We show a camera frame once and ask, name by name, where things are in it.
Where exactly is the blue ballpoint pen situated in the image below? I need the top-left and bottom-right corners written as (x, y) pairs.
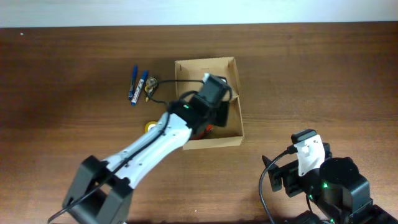
top-left (128, 65), bottom-right (138, 101)

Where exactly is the right black cable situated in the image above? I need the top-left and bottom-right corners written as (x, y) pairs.
top-left (257, 145), bottom-right (299, 224)

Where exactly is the yellow black correction tape dispenser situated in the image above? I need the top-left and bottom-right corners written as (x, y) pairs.
top-left (144, 77), bottom-right (158, 102)

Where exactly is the blue white marker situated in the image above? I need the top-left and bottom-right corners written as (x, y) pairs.
top-left (131, 70), bottom-right (149, 106)

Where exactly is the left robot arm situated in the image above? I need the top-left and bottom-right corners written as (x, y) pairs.
top-left (48, 73), bottom-right (232, 223)

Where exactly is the yellow adhesive tape roll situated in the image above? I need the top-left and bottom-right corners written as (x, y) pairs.
top-left (144, 121), bottom-right (157, 133)

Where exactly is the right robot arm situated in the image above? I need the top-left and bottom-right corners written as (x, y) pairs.
top-left (262, 142), bottom-right (397, 224)

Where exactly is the orange red stapler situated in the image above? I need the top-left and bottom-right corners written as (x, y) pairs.
top-left (190, 124), bottom-right (213, 140)

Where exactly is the brown cardboard box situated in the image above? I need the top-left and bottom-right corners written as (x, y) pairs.
top-left (175, 57), bottom-right (244, 150)

